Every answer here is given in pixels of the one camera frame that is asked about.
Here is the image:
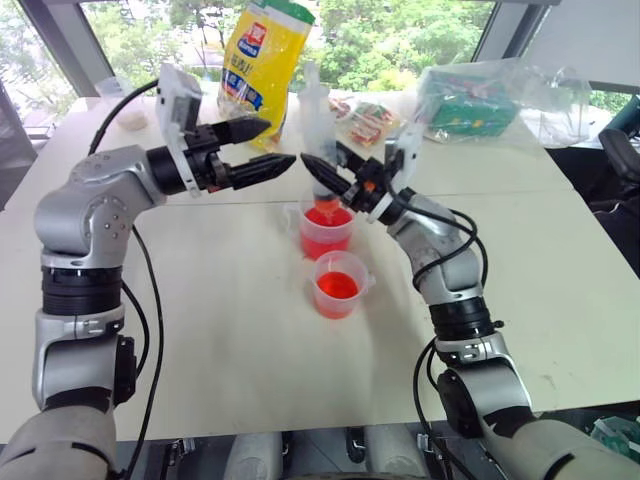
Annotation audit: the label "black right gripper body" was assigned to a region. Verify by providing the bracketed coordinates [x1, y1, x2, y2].
[341, 157, 397, 217]

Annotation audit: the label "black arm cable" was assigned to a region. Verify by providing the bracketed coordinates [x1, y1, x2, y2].
[394, 187, 491, 480]
[87, 79, 167, 476]

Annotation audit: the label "clear plastic syringe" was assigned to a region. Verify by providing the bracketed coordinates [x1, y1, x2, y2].
[296, 61, 347, 222]

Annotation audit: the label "dark office chair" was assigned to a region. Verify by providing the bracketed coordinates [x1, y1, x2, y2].
[543, 93, 640, 282]

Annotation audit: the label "yellow snack bag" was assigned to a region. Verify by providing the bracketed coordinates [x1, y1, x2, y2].
[216, 0, 318, 154]

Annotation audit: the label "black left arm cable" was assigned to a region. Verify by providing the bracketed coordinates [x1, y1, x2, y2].
[87, 79, 167, 476]

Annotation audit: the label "grey rounded shape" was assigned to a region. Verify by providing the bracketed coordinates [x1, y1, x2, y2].
[361, 426, 427, 480]
[228, 431, 285, 480]

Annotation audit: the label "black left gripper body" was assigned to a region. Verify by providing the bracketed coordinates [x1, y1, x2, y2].
[181, 124, 237, 195]

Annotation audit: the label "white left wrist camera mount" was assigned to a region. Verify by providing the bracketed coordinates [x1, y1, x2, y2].
[153, 63, 205, 199]

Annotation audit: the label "grey window frame post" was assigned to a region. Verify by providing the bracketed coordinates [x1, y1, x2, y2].
[473, 0, 552, 65]
[18, 0, 117, 97]

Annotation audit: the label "red and white snack packets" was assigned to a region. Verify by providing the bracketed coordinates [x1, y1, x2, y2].
[326, 96, 404, 147]

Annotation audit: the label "clear cup with red liquid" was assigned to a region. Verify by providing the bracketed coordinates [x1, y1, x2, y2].
[310, 250, 377, 320]
[283, 201, 357, 262]

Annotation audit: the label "green box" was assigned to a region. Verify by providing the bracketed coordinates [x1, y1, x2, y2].
[428, 71, 520, 137]

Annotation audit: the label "green packet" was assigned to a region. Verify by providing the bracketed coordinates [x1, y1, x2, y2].
[588, 413, 640, 452]

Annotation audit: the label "clear plastic bag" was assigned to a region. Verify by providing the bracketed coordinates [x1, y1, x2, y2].
[413, 56, 595, 147]

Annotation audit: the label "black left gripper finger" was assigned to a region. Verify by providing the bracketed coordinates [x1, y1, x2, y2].
[214, 116, 273, 148]
[231, 153, 298, 192]

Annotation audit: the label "white plastic bag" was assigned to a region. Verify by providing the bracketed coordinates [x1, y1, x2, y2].
[518, 106, 607, 149]

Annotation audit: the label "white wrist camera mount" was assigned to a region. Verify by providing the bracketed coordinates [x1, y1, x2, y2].
[367, 121, 427, 225]
[153, 63, 205, 199]

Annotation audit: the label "small clear plastic container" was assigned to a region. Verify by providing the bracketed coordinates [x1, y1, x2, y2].
[94, 74, 132, 100]

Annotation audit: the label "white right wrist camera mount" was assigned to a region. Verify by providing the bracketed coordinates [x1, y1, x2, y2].
[367, 121, 427, 225]

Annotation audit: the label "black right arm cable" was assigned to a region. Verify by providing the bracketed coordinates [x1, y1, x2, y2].
[394, 187, 491, 480]

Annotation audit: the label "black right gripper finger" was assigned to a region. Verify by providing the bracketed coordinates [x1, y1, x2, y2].
[334, 141, 370, 174]
[299, 153, 352, 198]

